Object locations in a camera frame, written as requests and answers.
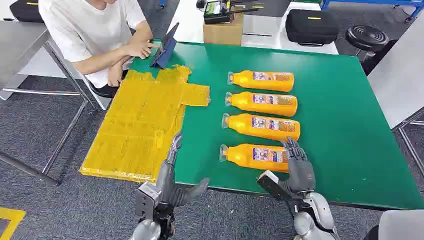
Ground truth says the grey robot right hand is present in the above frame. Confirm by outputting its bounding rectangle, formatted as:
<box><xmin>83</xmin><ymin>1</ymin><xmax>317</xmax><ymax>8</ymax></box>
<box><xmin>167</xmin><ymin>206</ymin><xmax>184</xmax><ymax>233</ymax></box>
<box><xmin>279</xmin><ymin>136</ymin><xmax>317</xmax><ymax>197</ymax></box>

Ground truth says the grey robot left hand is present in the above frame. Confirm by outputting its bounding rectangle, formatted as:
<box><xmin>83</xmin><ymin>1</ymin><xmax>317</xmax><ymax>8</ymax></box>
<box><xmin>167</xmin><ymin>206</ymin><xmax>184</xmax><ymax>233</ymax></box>
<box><xmin>154</xmin><ymin>131</ymin><xmax>212</xmax><ymax>216</ymax></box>

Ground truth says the orange drink bottle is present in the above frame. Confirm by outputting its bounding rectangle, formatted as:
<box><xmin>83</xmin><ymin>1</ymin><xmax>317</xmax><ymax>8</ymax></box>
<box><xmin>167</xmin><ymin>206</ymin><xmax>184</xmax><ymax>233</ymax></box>
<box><xmin>227</xmin><ymin>69</ymin><xmax>295</xmax><ymax>93</ymax></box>
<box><xmin>224</xmin><ymin>91</ymin><xmax>298</xmax><ymax>117</ymax></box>
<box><xmin>221</xmin><ymin>112</ymin><xmax>301</xmax><ymax>142</ymax></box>
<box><xmin>219</xmin><ymin>143</ymin><xmax>291</xmax><ymax>174</ymax></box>

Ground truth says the yellow sheet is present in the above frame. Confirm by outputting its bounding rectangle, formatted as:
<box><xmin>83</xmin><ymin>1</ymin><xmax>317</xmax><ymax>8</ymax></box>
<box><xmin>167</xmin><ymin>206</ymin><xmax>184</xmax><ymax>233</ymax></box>
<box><xmin>78</xmin><ymin>64</ymin><xmax>212</xmax><ymax>184</ymax></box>

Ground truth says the green table mat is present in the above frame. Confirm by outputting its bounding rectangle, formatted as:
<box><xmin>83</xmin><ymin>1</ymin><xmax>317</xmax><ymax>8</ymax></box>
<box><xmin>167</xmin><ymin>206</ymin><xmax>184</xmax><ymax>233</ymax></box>
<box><xmin>127</xmin><ymin>41</ymin><xmax>424</xmax><ymax>210</ymax></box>

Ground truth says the pale grey rounded object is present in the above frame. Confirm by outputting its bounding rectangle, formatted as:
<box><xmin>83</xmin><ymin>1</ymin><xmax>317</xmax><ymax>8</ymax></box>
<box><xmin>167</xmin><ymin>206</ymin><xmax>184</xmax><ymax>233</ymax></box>
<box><xmin>364</xmin><ymin>209</ymin><xmax>424</xmax><ymax>240</ymax></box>

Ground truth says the black chair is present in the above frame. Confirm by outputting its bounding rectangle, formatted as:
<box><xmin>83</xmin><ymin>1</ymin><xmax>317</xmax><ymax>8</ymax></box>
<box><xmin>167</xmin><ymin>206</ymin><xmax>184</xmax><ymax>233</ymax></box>
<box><xmin>86</xmin><ymin>79</ymin><xmax>117</xmax><ymax>99</ymax></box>

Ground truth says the person's left hand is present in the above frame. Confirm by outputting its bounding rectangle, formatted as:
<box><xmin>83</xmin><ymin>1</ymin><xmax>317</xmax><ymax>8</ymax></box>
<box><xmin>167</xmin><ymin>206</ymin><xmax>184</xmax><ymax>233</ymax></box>
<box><xmin>107</xmin><ymin>62</ymin><xmax>126</xmax><ymax>88</ymax></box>

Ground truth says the person's hand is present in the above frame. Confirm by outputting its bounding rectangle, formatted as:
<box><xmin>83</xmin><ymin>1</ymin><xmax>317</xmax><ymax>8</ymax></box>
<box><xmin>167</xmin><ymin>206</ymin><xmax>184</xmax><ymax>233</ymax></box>
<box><xmin>124</xmin><ymin>39</ymin><xmax>154</xmax><ymax>60</ymax></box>
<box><xmin>107</xmin><ymin>62</ymin><xmax>126</xmax><ymax>88</ymax></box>

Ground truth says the tablet in blue case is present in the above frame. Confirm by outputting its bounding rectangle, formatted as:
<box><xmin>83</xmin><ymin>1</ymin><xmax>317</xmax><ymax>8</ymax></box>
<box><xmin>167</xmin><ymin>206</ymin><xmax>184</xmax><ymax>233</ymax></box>
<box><xmin>149</xmin><ymin>22</ymin><xmax>180</xmax><ymax>69</ymax></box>

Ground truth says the grey table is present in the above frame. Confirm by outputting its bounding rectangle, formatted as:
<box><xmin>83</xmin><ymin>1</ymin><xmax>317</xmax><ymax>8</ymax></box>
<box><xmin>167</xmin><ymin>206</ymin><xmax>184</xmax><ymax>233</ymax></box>
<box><xmin>366</xmin><ymin>9</ymin><xmax>424</xmax><ymax>180</ymax></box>

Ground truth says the person's right hand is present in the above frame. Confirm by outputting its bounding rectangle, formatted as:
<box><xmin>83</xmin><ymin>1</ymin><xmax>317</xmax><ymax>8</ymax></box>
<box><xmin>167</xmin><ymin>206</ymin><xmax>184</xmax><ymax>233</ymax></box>
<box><xmin>124</xmin><ymin>39</ymin><xmax>154</xmax><ymax>60</ymax></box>

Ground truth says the black case with yellow tag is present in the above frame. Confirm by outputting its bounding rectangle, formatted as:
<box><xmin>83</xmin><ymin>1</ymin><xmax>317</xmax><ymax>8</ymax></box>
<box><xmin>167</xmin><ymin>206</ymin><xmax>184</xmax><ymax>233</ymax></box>
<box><xmin>285</xmin><ymin>8</ymin><xmax>340</xmax><ymax>46</ymax></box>
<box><xmin>9</xmin><ymin>0</ymin><xmax>45</xmax><ymax>23</ymax></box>

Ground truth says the black round stool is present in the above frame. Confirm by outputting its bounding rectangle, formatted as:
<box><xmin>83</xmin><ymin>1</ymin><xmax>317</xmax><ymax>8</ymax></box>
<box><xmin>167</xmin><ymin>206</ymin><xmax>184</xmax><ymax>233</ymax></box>
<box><xmin>345</xmin><ymin>25</ymin><xmax>390</xmax><ymax>64</ymax></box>

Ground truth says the brown cardboard box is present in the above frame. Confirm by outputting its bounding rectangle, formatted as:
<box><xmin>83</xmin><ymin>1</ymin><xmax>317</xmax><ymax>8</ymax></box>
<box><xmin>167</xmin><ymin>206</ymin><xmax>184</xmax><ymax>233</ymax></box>
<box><xmin>202</xmin><ymin>12</ymin><xmax>244</xmax><ymax>46</ymax></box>

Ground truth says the white table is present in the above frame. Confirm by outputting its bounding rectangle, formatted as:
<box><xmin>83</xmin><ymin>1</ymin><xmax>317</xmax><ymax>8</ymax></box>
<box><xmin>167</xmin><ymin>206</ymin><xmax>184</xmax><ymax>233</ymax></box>
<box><xmin>167</xmin><ymin>0</ymin><xmax>339</xmax><ymax>56</ymax></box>

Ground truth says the person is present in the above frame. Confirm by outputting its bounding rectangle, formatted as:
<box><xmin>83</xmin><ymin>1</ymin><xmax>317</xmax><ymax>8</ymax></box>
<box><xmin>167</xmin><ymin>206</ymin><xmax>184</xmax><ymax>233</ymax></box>
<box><xmin>38</xmin><ymin>0</ymin><xmax>154</xmax><ymax>99</ymax></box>

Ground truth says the black remote controller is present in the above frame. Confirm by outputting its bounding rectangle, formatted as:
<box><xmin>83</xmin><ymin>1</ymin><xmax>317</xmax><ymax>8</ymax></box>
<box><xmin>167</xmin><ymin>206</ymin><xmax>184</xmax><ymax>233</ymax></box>
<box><xmin>202</xmin><ymin>0</ymin><xmax>259</xmax><ymax>25</ymax></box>

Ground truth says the steel table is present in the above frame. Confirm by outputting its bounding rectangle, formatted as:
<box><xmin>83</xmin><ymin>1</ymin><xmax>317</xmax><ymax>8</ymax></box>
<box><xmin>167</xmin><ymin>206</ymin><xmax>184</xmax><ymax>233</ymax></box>
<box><xmin>0</xmin><ymin>20</ymin><xmax>110</xmax><ymax>186</ymax></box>

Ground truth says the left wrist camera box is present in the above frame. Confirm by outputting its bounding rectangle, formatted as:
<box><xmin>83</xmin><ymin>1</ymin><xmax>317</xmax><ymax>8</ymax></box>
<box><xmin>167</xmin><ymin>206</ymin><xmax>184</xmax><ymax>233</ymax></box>
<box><xmin>134</xmin><ymin>181</ymin><xmax>163</xmax><ymax>220</ymax></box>

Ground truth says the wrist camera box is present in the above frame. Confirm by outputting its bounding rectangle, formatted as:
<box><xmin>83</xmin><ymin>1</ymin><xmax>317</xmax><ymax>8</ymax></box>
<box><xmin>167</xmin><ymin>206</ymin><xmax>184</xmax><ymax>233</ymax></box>
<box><xmin>256</xmin><ymin>170</ymin><xmax>292</xmax><ymax>203</ymax></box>
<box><xmin>134</xmin><ymin>181</ymin><xmax>163</xmax><ymax>220</ymax></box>

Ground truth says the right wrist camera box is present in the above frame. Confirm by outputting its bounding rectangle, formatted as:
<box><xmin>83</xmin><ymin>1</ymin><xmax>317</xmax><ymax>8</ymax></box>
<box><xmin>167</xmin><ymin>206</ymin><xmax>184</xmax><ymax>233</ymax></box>
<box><xmin>256</xmin><ymin>170</ymin><xmax>292</xmax><ymax>203</ymax></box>

